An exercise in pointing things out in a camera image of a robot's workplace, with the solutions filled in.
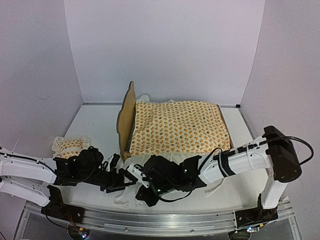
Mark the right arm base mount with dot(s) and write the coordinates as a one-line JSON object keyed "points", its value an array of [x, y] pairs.
{"points": [[253, 217]]}

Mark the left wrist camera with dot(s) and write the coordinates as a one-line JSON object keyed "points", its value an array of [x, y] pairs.
{"points": [[112, 162]]}

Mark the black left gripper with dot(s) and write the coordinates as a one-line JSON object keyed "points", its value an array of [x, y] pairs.
{"points": [[113, 184]]}

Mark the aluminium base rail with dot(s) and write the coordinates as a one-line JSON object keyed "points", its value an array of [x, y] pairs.
{"points": [[37, 221]]}

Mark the wooden pet bed frame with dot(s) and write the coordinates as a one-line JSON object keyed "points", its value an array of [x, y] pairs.
{"points": [[127, 120]]}

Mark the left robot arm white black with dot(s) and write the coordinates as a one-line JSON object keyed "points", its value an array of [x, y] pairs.
{"points": [[23, 166]]}

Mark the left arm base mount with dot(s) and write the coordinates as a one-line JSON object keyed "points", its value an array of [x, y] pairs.
{"points": [[60, 207]]}

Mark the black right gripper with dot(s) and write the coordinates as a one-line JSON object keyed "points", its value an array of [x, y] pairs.
{"points": [[145, 196]]}

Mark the small duck print pillow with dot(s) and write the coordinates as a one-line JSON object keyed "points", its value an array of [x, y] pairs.
{"points": [[66, 147]]}

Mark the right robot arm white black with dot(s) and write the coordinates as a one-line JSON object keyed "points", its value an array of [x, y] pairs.
{"points": [[282, 156]]}

